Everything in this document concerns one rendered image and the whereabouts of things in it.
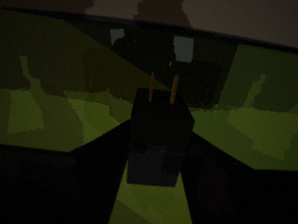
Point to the black two-prong plug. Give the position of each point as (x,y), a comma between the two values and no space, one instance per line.
(161,125)

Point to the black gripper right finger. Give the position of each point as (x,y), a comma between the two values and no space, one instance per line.
(222,190)

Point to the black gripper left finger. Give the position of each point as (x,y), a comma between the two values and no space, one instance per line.
(87,178)

